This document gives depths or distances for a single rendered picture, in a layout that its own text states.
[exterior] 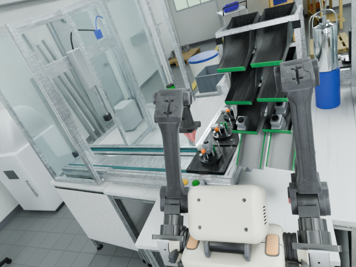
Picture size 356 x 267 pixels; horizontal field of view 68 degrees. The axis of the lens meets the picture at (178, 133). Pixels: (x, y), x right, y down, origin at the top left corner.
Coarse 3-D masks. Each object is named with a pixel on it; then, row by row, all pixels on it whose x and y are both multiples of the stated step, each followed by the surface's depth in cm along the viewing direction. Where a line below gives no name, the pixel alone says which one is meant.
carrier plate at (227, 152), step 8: (200, 152) 168; (224, 152) 160; (232, 152) 157; (192, 160) 163; (224, 160) 153; (192, 168) 155; (200, 168) 153; (208, 168) 151; (216, 168) 148; (224, 168) 146
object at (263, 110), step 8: (256, 96) 138; (256, 104) 135; (264, 104) 129; (240, 112) 138; (248, 112) 135; (256, 112) 133; (264, 112) 130; (256, 120) 130; (232, 128) 132; (248, 128) 130; (256, 128) 127
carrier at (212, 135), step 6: (216, 126) 187; (222, 126) 174; (228, 126) 185; (210, 132) 185; (216, 132) 179; (222, 132) 175; (228, 132) 174; (210, 138) 178; (216, 138) 173; (222, 138) 171; (228, 138) 171; (234, 138) 169; (216, 144) 170; (222, 144) 168; (228, 144) 166; (234, 144) 164
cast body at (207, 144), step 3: (204, 141) 153; (207, 141) 152; (210, 141) 154; (204, 144) 152; (207, 144) 151; (210, 144) 154; (204, 147) 154; (207, 147) 153; (210, 147) 153; (207, 150) 152; (210, 150) 153; (207, 153) 153
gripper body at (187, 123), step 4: (188, 116) 121; (184, 120) 122; (188, 120) 122; (192, 120) 123; (180, 124) 128; (184, 124) 123; (188, 124) 123; (192, 124) 123; (196, 124) 124; (180, 128) 125; (184, 128) 124; (188, 128) 123; (192, 128) 122; (196, 128) 121
